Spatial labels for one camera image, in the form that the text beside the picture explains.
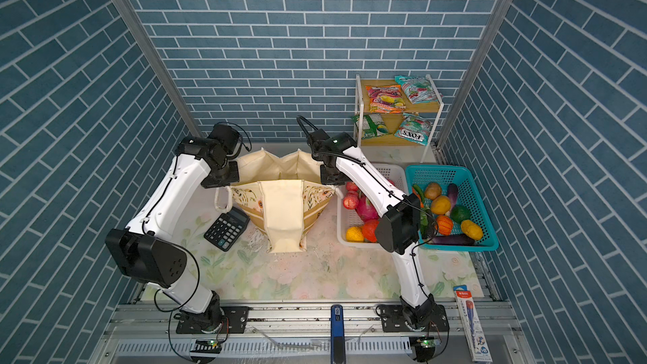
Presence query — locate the white wooden shelf rack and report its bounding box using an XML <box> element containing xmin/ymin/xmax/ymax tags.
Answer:
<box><xmin>354</xmin><ymin>73</ymin><xmax>446</xmax><ymax>163</ymax></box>

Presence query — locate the yellow lemon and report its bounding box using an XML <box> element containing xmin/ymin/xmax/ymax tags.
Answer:
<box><xmin>345</xmin><ymin>227</ymin><xmax>365</xmax><ymax>243</ymax></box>

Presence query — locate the cream floral tote bag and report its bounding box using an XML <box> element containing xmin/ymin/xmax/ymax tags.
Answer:
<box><xmin>214</xmin><ymin>149</ymin><xmax>335</xmax><ymax>253</ymax></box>

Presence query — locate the red apple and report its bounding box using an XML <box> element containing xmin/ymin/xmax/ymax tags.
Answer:
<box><xmin>345</xmin><ymin>181</ymin><xmax>359</xmax><ymax>192</ymax></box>
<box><xmin>342</xmin><ymin>191</ymin><xmax>359</xmax><ymax>210</ymax></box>

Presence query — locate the blue black handheld device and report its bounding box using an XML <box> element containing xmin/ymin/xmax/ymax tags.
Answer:
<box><xmin>330</xmin><ymin>304</ymin><xmax>346</xmax><ymax>364</ymax></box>

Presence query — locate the teal plastic basket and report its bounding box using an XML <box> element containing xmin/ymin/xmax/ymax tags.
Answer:
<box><xmin>405</xmin><ymin>164</ymin><xmax>500</xmax><ymax>252</ymax></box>

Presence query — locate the black calculator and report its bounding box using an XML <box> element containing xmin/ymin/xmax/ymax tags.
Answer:
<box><xmin>203</xmin><ymin>207</ymin><xmax>250</xmax><ymax>252</ymax></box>

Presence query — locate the white plastic basket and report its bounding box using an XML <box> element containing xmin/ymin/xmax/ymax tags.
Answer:
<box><xmin>335</xmin><ymin>163</ymin><xmax>408</xmax><ymax>250</ymax></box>

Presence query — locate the purple eggplant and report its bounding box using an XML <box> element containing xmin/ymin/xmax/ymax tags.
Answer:
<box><xmin>446</xmin><ymin>183</ymin><xmax>458</xmax><ymax>208</ymax></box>

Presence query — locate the floral table mat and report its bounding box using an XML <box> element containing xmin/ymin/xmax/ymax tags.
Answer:
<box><xmin>146</xmin><ymin>181</ymin><xmax>484</xmax><ymax>302</ymax></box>

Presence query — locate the green snack bag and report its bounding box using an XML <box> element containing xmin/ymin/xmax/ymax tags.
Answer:
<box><xmin>352</xmin><ymin>114</ymin><xmax>390</xmax><ymax>140</ymax></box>

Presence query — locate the dark long eggplant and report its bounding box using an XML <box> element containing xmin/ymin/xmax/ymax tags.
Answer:
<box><xmin>431</xmin><ymin>234</ymin><xmax>475</xmax><ymax>246</ymax></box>

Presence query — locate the teal candy bag upper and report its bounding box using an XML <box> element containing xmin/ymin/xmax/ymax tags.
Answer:
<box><xmin>394</xmin><ymin>76</ymin><xmax>439</xmax><ymax>104</ymax></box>

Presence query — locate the pink dragon fruit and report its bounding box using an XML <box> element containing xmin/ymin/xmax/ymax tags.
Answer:
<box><xmin>355</xmin><ymin>195</ymin><xmax>380</xmax><ymax>222</ymax></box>

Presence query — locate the red apple left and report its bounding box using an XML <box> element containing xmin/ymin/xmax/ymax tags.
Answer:
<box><xmin>342</xmin><ymin>191</ymin><xmax>359</xmax><ymax>210</ymax></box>

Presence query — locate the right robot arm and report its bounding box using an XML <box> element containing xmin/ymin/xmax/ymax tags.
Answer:
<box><xmin>297</xmin><ymin>116</ymin><xmax>448</xmax><ymax>330</ymax></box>

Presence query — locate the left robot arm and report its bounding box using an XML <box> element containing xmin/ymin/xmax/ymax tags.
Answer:
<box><xmin>105</xmin><ymin>128</ymin><xmax>243</xmax><ymax>334</ymax></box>

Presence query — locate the green bell pepper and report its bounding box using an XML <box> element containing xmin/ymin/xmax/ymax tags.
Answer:
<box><xmin>449</xmin><ymin>205</ymin><xmax>472</xmax><ymax>224</ymax></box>

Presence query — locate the brown potato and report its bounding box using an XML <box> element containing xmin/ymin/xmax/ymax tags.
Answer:
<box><xmin>424</xmin><ymin>182</ymin><xmax>442</xmax><ymax>201</ymax></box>

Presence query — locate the yellow mango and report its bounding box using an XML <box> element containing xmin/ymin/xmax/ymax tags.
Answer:
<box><xmin>430</xmin><ymin>195</ymin><xmax>452</xmax><ymax>216</ymax></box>

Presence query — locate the red apple right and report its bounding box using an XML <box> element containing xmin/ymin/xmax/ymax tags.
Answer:
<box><xmin>345</xmin><ymin>181</ymin><xmax>359</xmax><ymax>192</ymax></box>

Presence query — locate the orange mini pumpkin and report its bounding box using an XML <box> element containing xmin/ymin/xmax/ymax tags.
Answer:
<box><xmin>436</xmin><ymin>215</ymin><xmax>453</xmax><ymax>236</ymax></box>

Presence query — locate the red tomato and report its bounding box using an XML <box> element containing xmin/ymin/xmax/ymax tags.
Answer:
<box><xmin>362</xmin><ymin>219</ymin><xmax>379</xmax><ymax>243</ymax></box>

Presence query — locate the teal Fox's candy bag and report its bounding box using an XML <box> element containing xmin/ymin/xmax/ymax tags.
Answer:
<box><xmin>394</xmin><ymin>113</ymin><xmax>433</xmax><ymax>145</ymax></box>

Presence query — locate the green chili pepper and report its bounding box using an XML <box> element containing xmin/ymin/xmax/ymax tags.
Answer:
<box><xmin>412</xmin><ymin>184</ymin><xmax>426</xmax><ymax>208</ymax></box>

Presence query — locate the pink snack bag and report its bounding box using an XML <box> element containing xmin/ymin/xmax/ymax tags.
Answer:
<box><xmin>366</xmin><ymin>84</ymin><xmax>406</xmax><ymax>114</ymax></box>

